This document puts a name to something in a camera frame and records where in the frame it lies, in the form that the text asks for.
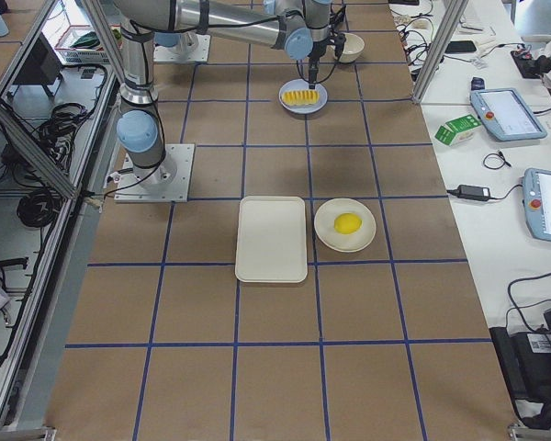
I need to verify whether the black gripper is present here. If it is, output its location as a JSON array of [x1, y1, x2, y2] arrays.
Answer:
[[308, 31, 330, 90]]

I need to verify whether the blue plate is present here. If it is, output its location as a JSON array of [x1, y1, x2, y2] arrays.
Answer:
[[278, 79, 328, 114]]

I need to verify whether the striped yellow bread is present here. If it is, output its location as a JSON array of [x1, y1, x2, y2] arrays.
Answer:
[[280, 89, 320, 107]]

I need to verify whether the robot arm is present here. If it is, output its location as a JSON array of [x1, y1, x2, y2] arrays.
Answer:
[[115, 1, 345, 187]]

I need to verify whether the white plate with lemon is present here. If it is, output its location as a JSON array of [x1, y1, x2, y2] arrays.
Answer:
[[314, 198, 377, 253]]

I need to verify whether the cream bowl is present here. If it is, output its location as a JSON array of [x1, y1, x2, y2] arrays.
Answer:
[[337, 33, 365, 64]]

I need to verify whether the black smartphone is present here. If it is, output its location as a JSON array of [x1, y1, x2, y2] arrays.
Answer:
[[445, 40, 477, 54]]

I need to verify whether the yellow lemon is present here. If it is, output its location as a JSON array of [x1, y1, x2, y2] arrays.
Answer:
[[333, 212, 363, 235]]

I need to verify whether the green white box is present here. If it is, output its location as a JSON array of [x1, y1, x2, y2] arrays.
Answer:
[[434, 114, 481, 146]]

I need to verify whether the white rectangular tray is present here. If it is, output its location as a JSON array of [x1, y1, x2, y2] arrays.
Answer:
[[235, 196, 308, 284]]

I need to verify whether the teach pendant tablet far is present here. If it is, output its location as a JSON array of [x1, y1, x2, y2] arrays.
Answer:
[[469, 88, 547, 141]]

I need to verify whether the teach pendant tablet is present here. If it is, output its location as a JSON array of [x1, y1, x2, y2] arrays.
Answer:
[[469, 88, 547, 141], [523, 168, 551, 242]]

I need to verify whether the black power adapter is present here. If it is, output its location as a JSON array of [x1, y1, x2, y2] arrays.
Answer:
[[457, 185, 491, 201]]

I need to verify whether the teach pendant tablet near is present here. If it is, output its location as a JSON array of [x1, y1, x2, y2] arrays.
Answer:
[[523, 168, 551, 242]]

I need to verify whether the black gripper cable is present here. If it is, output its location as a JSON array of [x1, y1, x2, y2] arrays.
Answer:
[[295, 0, 348, 86]]

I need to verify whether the aluminium frame post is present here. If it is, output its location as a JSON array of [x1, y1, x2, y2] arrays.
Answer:
[[412, 0, 468, 104]]

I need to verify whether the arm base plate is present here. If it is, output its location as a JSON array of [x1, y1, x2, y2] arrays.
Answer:
[[113, 144, 195, 203]]

